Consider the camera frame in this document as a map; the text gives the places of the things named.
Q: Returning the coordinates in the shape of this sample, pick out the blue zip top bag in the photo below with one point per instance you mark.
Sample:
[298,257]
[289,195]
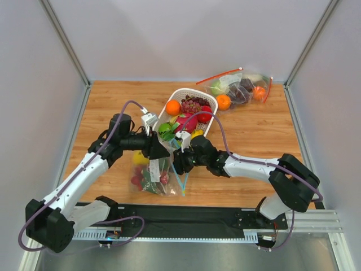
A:
[156,176]

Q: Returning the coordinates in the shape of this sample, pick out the bagged dark grapes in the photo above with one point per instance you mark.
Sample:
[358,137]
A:
[240,92]

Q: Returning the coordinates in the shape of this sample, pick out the pale green fake cabbage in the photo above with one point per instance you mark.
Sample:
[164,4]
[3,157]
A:
[217,88]

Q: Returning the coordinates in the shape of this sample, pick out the green marked fake fruit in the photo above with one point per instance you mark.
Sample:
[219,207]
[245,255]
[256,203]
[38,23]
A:
[165,131]

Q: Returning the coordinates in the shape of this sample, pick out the orange fake orange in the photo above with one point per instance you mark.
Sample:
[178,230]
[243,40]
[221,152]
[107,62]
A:
[173,108]

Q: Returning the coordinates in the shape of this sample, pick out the fake lychee bunch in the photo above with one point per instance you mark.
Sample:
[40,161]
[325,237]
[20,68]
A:
[141,181]

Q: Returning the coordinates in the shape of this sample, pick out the red zip top bag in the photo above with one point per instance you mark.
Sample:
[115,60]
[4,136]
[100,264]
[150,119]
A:
[226,78]

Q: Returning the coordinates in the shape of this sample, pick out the yellow fake lemon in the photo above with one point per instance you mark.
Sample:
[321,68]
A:
[197,132]

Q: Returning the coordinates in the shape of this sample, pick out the aluminium frame rail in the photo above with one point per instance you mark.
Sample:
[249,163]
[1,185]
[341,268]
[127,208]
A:
[73,80]
[308,88]

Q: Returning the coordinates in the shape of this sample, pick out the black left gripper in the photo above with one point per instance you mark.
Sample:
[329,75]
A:
[153,144]

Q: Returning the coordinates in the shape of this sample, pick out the white perforated plastic basket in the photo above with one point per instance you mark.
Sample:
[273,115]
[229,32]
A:
[179,95]

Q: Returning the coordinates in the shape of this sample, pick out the orange in red bag front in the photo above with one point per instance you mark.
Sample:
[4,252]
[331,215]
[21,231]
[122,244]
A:
[223,101]

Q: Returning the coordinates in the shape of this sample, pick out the pink fake dragon fruit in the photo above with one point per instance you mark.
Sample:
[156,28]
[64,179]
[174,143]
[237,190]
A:
[185,122]

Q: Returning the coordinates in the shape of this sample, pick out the red fake apple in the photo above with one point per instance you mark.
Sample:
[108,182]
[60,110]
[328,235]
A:
[203,117]

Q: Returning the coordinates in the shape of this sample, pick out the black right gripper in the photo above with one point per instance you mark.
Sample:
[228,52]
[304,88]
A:
[179,162]

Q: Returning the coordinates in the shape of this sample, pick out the orange in red bag back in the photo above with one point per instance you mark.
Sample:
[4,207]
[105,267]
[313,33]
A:
[259,93]

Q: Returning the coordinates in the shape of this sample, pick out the yellow fake bananas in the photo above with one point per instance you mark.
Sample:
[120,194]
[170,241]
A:
[174,119]

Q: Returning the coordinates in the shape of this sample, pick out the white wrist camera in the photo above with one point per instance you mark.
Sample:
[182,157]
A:
[149,120]
[185,138]

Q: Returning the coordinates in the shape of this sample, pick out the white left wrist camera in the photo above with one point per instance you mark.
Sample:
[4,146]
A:
[149,120]

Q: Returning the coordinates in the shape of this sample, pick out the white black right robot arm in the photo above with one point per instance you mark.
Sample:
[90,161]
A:
[294,184]

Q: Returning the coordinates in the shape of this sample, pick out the pink fake grape bunch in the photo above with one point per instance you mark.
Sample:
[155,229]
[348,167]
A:
[190,106]

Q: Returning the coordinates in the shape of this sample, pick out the dark red grape bunch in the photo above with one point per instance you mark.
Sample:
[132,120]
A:
[189,100]

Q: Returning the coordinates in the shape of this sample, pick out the orange in red bag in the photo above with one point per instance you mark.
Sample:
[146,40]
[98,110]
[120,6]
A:
[223,101]
[259,93]

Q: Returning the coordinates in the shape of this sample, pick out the white slotted cable duct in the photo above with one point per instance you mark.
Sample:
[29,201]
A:
[103,234]

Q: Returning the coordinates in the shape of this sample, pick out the aluminium frame rail right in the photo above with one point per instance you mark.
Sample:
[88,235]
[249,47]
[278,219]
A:
[308,88]

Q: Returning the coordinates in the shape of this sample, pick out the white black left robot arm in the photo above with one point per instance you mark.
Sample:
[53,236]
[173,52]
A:
[54,221]

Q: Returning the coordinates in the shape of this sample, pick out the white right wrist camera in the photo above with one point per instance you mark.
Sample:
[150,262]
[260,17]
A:
[185,138]

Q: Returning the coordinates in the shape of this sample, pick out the aluminium frame rail left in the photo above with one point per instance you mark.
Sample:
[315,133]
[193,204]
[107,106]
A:
[73,80]

